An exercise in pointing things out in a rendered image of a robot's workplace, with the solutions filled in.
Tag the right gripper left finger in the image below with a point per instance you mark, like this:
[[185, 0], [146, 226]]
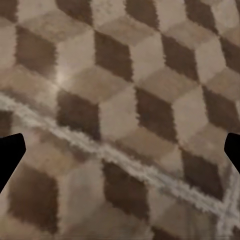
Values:
[[12, 149]]

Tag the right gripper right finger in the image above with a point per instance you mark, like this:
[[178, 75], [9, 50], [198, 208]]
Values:
[[232, 149]]

